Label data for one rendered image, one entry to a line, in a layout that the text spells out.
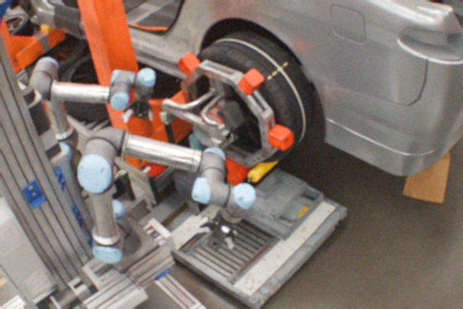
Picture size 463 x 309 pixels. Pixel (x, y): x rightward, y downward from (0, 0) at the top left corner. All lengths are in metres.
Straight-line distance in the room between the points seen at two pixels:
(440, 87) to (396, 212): 1.37
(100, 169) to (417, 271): 1.97
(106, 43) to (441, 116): 1.57
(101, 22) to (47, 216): 0.93
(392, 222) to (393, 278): 0.42
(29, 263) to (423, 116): 1.76
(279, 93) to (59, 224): 1.14
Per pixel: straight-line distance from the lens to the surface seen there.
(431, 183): 3.58
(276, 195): 3.20
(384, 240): 3.25
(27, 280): 2.31
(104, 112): 3.93
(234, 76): 2.54
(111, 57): 2.65
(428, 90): 2.19
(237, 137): 2.97
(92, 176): 1.78
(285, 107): 2.56
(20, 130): 1.97
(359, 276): 3.09
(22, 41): 4.58
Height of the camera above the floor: 2.55
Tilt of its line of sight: 42 degrees down
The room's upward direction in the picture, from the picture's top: 11 degrees counter-clockwise
